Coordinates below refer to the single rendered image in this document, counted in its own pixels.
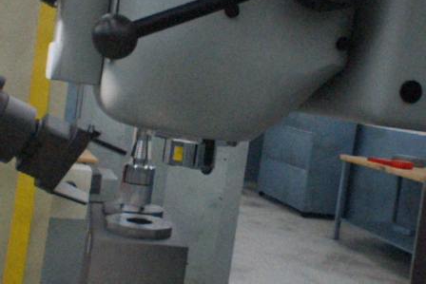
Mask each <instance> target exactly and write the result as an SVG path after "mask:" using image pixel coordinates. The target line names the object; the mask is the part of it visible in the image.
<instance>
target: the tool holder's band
mask: <svg viewBox="0 0 426 284"><path fill-rule="evenodd" d="M123 169H124V170H125V171H129V172H133V173H144V174H153V173H155V170H156V167H155V166H154V165H152V164H148V165H137V164H134V163H132V161H126V162H125V163H124V168H123Z"/></svg>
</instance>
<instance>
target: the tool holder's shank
mask: <svg viewBox="0 0 426 284"><path fill-rule="evenodd" d="M135 139H136V140H134V144H133V147H132V152H131V154H130V157H132V158H133V159H132V163H134V164H137V165H148V160H151V139H152V136H151V135H147V134H146V133H145V130H144V129H142V128H137V131H136V137H135Z"/></svg>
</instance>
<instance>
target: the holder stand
mask: <svg viewBox="0 0 426 284"><path fill-rule="evenodd" d="M118 202H119V200H118V199H113V200H105V201H104V203H103V204H98V203H92V204H90V211H89V216H88V222H87V236H86V241H85V247H84V256H83V262H82V268H81V272H80V278H79V284H184V277H185V267H186V262H187V258H188V245H186V242H185V241H184V239H183V237H182V235H181V233H180V232H179V230H178V228H177V226H175V224H174V222H173V220H172V218H171V217H170V215H169V213H168V212H167V211H165V210H164V209H163V207H161V206H158V205H156V204H151V203H150V208H149V209H129V208H125V207H121V206H120V205H119V204H118Z"/></svg>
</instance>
